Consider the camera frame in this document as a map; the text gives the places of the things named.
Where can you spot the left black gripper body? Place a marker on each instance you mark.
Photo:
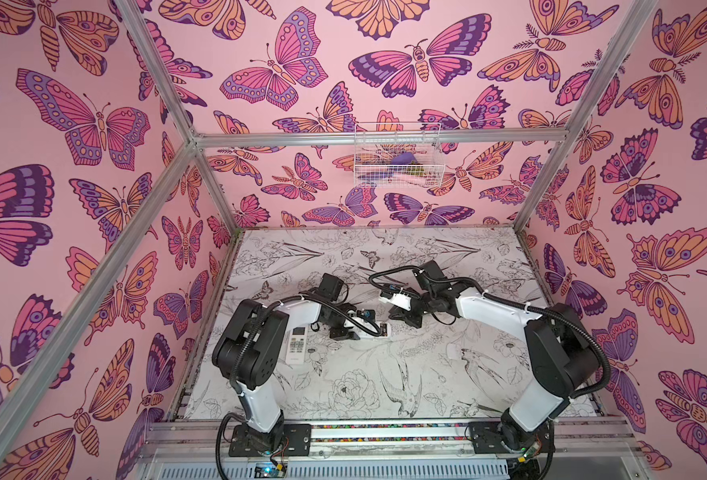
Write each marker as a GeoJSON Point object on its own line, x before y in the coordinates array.
{"type": "Point", "coordinates": [337, 320]}

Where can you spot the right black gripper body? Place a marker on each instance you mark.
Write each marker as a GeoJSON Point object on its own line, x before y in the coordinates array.
{"type": "Point", "coordinates": [413, 306]}

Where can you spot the white remote with display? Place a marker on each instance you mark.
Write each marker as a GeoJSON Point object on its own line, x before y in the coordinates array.
{"type": "Point", "coordinates": [366, 333]}

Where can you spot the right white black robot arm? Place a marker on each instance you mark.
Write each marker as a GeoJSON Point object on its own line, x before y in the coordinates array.
{"type": "Point", "coordinates": [566, 362]}

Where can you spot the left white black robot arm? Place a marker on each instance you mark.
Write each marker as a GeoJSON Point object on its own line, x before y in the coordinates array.
{"type": "Point", "coordinates": [248, 352]}

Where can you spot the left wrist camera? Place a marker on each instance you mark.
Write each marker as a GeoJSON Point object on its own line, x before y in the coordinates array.
{"type": "Point", "coordinates": [364, 317]}

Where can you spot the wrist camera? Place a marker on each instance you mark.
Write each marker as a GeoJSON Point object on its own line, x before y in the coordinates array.
{"type": "Point", "coordinates": [364, 317]}
{"type": "Point", "coordinates": [398, 296]}

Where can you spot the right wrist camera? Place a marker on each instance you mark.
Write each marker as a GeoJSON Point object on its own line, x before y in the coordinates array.
{"type": "Point", "coordinates": [398, 296]}

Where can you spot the white wire basket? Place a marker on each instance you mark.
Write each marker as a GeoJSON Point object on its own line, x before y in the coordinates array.
{"type": "Point", "coordinates": [398, 158]}

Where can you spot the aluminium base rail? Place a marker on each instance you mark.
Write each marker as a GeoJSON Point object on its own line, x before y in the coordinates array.
{"type": "Point", "coordinates": [579, 448]}

